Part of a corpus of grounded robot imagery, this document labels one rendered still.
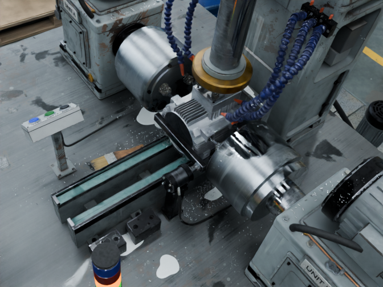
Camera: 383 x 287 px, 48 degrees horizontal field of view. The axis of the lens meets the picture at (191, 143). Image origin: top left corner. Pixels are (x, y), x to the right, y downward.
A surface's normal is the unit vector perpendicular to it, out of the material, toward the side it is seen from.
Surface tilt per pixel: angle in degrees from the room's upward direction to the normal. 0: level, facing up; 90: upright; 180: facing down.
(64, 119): 57
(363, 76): 0
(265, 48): 90
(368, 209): 50
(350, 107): 0
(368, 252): 90
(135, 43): 32
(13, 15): 0
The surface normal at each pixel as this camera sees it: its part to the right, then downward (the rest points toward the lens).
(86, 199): 0.61, 0.67
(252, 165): -0.31, -0.29
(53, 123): 0.58, 0.23
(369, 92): 0.12, -0.61
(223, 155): -0.53, -0.05
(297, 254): -0.78, 0.43
